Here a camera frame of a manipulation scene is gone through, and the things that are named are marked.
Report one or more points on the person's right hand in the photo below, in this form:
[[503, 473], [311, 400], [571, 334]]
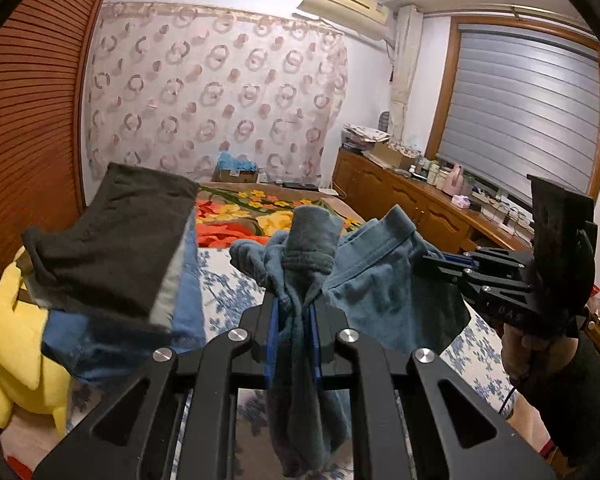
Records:
[[525, 355]]

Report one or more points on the brown wooden sideboard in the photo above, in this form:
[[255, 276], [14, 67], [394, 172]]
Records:
[[372, 191]]

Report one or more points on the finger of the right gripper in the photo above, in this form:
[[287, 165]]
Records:
[[460, 259], [438, 266]]

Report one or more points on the stack of papers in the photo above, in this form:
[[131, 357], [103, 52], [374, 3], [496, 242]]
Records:
[[361, 139]]

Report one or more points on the cardboard box with blue cloth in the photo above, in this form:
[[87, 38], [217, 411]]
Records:
[[235, 169]]

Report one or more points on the yellow plush toy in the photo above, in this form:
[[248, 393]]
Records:
[[28, 379]]

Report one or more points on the grey folded garment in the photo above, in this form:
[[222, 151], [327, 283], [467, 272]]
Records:
[[160, 315]]

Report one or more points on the colourful floral blanket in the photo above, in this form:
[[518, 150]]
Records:
[[226, 212]]

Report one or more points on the pink bottle on sideboard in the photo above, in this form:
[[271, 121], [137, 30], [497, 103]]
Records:
[[454, 181]]

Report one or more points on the beige wall air conditioner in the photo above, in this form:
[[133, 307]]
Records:
[[367, 17]]

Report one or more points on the ring patterned sheer curtain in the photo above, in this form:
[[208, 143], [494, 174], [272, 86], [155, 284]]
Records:
[[173, 86]]

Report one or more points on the teal blue pants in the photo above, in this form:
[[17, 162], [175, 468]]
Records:
[[369, 274]]

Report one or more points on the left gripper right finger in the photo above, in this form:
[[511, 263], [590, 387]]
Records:
[[326, 323]]

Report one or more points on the grey window blind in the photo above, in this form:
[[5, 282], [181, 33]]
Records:
[[523, 103]]

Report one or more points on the blue denim folded jeans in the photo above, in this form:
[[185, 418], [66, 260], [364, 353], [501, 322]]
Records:
[[100, 351]]

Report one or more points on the cardboard box on sideboard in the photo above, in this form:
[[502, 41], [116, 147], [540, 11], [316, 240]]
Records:
[[390, 155]]

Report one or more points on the blue floral white bedsheet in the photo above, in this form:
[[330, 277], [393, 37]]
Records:
[[475, 355]]

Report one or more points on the black folded garment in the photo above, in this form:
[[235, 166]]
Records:
[[117, 253]]

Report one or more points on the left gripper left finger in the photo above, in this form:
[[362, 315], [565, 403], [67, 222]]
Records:
[[257, 365]]

